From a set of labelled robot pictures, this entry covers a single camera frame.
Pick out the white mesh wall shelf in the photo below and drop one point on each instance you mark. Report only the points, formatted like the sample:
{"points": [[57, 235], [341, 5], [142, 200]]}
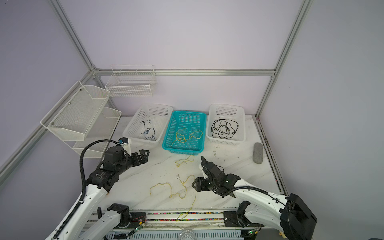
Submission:
{"points": [[82, 116]]}

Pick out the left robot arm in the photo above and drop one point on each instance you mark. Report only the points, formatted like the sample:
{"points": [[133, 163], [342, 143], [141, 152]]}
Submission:
{"points": [[85, 220]]}

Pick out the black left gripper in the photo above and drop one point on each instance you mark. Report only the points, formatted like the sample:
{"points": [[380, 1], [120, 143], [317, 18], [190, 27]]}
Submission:
{"points": [[143, 158]]}

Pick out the white plastic basket right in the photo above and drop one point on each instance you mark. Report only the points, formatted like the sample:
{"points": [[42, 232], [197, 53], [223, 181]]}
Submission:
{"points": [[226, 124]]}

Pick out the grey oval stone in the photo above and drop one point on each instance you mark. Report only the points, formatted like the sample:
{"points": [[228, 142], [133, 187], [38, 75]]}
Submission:
{"points": [[258, 153]]}

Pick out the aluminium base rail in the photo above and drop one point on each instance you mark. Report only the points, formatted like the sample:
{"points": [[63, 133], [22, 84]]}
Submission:
{"points": [[194, 225]]}

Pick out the teal plastic basket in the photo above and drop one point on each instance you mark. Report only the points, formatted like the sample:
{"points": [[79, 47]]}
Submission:
{"points": [[185, 133]]}

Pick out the white wire wall basket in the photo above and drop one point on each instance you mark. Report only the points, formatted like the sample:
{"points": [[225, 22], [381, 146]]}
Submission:
{"points": [[132, 81]]}

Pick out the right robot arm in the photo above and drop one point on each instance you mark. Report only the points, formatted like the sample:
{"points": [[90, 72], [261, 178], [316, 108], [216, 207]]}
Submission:
{"points": [[287, 214]]}

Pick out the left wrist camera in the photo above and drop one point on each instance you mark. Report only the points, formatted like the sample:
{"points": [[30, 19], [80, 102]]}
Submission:
{"points": [[126, 144]]}

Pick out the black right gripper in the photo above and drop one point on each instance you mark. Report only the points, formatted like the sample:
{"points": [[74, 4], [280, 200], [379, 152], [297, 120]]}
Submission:
{"points": [[199, 185]]}

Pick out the white plastic basket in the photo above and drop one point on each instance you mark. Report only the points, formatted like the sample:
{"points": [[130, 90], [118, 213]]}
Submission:
{"points": [[226, 124], [149, 123]]}

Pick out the white plastic basket left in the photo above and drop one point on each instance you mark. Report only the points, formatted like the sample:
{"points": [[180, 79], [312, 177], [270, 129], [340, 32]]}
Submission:
{"points": [[149, 123]]}

